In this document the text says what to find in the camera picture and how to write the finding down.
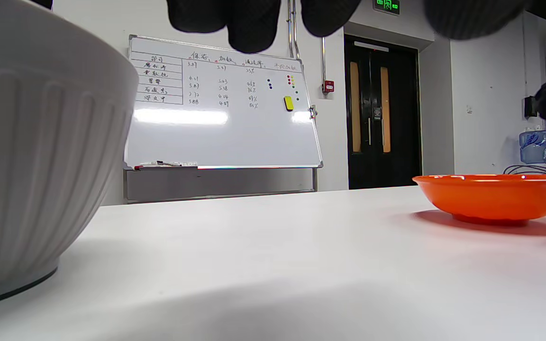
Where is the black cable bundle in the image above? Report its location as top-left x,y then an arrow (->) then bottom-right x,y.
502,164 -> 546,176

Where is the person's left hand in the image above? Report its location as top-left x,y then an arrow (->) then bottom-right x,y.
166,0 -> 530,54

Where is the whiteboard on metal stand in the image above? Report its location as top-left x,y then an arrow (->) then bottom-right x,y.
123,34 -> 324,205

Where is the metal wall conduit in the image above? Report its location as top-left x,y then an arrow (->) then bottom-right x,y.
286,0 -> 300,59

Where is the green exit sign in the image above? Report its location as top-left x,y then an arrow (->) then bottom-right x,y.
373,0 -> 400,15

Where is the blue water bottle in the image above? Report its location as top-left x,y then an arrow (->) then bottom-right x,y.
519,130 -> 546,165

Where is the orange plastic bowl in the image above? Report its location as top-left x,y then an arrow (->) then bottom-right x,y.
412,174 -> 546,226

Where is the grey salad bowl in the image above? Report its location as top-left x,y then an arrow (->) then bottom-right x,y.
0,0 -> 139,311

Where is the black double door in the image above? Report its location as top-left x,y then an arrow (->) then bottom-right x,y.
344,34 -> 422,190

